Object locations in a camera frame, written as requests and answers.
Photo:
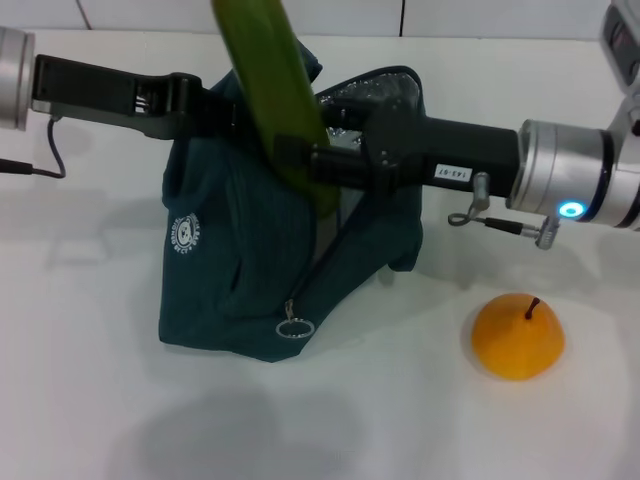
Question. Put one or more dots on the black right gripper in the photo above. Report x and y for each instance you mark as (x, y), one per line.
(450, 155)

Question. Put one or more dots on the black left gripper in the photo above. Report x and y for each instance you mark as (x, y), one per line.
(110, 95)

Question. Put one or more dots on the green cucumber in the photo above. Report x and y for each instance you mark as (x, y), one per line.
(270, 75)

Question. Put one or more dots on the dark teal insulated lunch bag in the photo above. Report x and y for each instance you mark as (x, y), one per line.
(250, 280)

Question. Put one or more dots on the orange yellow pear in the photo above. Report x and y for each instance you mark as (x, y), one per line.
(515, 340)

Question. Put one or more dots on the white and silver left arm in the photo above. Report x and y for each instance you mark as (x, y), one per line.
(12, 80)

